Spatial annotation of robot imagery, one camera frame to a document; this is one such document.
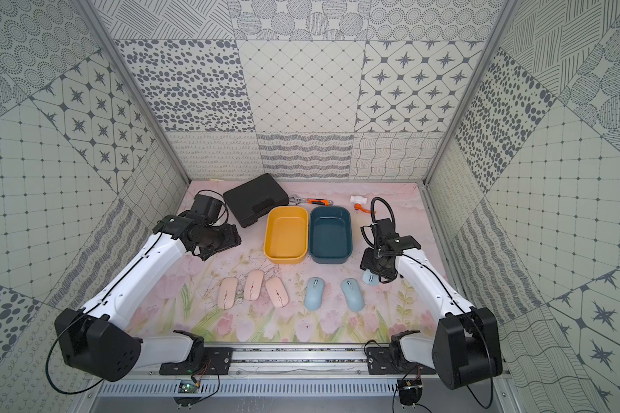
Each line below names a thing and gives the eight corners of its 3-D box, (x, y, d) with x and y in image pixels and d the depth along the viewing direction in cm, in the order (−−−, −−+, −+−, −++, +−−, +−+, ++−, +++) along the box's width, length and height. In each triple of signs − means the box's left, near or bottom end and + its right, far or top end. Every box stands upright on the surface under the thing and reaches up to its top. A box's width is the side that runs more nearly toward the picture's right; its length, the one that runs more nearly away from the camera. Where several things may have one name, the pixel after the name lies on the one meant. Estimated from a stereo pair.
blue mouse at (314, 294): (304, 311, 86) (304, 307, 83) (305, 280, 92) (305, 276, 90) (325, 311, 86) (325, 308, 83) (324, 280, 93) (324, 276, 90)
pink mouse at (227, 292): (215, 309, 86) (213, 306, 84) (223, 280, 92) (221, 277, 90) (233, 309, 86) (231, 307, 84) (239, 280, 92) (238, 277, 90)
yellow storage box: (262, 264, 96) (259, 256, 91) (270, 215, 111) (268, 205, 106) (307, 264, 96) (306, 256, 91) (309, 215, 111) (308, 206, 106)
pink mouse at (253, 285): (243, 300, 88) (242, 298, 86) (249, 272, 94) (247, 269, 92) (260, 300, 88) (259, 298, 86) (265, 272, 94) (264, 269, 92)
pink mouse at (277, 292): (275, 311, 85) (274, 309, 84) (264, 283, 92) (262, 280, 90) (291, 302, 87) (291, 300, 85) (279, 275, 93) (278, 273, 92)
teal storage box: (308, 263, 96) (307, 256, 92) (309, 215, 111) (309, 206, 106) (353, 263, 96) (355, 256, 92) (349, 215, 111) (350, 206, 106)
